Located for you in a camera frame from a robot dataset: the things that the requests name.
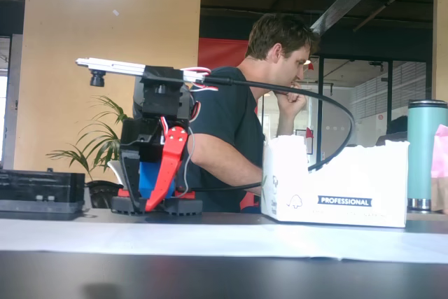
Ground thin white servo wire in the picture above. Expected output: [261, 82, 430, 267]
[176, 67, 220, 195]

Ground potted palm plant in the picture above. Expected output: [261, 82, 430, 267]
[46, 95, 134, 209]

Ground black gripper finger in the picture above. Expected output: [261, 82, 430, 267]
[120, 151, 150, 214]

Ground white paper sheet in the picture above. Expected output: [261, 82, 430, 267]
[0, 217, 448, 265]

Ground grey robot arm blue base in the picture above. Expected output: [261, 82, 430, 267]
[111, 65, 204, 216]

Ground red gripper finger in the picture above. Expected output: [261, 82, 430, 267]
[144, 125, 189, 212]

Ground man in black t-shirt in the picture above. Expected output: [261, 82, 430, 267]
[185, 13, 321, 214]

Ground wrist camera on silver rail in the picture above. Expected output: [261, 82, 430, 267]
[75, 57, 213, 88]

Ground brown paper bag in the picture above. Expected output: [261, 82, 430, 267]
[430, 175, 448, 214]

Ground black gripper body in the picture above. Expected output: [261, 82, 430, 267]
[120, 116, 168, 160]

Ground black plastic case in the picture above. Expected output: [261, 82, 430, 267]
[0, 168, 87, 221]

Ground teal insulated bottle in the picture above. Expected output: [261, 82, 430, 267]
[407, 99, 448, 213]

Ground thick black camera cable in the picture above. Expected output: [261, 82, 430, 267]
[190, 75, 356, 193]

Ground white cardboard carton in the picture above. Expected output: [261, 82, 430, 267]
[260, 134, 410, 229]

